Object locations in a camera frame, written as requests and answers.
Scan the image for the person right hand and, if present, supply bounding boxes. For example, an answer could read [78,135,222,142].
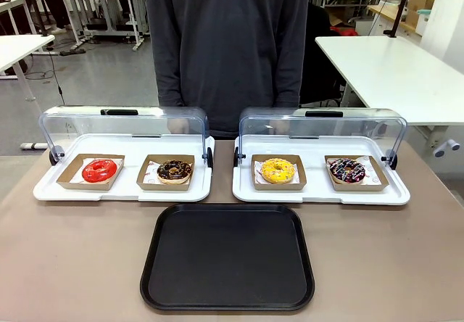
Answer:
[169,117,190,135]

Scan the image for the person left hand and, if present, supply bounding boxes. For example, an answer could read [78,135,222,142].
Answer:
[270,118,290,135]

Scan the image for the person right forearm grey sleeve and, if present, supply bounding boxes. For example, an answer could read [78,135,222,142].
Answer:
[154,28,186,107]

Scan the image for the person left forearm grey sleeve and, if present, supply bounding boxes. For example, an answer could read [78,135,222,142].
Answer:
[273,28,307,107]

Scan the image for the yellow sprinkled donut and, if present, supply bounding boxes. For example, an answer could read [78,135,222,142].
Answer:
[260,157,297,184]

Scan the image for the chocolate nut donut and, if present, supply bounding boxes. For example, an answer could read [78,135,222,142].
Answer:
[157,160,193,185]

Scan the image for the brown cardboard donut tray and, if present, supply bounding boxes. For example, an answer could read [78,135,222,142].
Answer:
[57,154,126,191]
[251,154,307,191]
[324,154,390,192]
[136,154,196,191]

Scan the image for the dark donut white drizzle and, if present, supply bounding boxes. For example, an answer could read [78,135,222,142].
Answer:
[328,157,366,185]

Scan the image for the red glazed donut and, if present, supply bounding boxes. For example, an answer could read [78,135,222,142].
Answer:
[82,158,118,184]

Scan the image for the black plastic serving tray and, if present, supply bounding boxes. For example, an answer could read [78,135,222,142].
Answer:
[139,202,315,313]

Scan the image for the clear display case lid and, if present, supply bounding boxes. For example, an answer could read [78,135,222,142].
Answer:
[38,106,211,164]
[239,107,408,164]

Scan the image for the black office chair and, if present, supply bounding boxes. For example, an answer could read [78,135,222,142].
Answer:
[299,3,344,106]

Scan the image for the white display case base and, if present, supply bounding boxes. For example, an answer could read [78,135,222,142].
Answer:
[32,133,215,202]
[231,135,412,207]

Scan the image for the person torso dark grey sweater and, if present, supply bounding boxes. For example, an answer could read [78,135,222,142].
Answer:
[144,0,312,140]

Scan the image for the large white side table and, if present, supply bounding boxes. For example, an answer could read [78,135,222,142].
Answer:
[314,35,464,127]

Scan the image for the wooden top background bench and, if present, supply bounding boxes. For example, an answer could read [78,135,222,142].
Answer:
[366,3,424,36]

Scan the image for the white table foot with casters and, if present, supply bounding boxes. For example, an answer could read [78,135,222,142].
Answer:
[432,139,461,158]

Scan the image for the black clamp pole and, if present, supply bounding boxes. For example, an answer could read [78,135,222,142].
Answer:
[383,0,415,37]

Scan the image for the background person dark trousers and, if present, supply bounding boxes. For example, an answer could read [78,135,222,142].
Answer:
[36,0,74,35]

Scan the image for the small white side table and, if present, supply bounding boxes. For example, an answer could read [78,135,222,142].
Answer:
[0,34,56,102]

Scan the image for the brown cardboard box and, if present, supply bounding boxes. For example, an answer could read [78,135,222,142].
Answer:
[405,0,436,25]

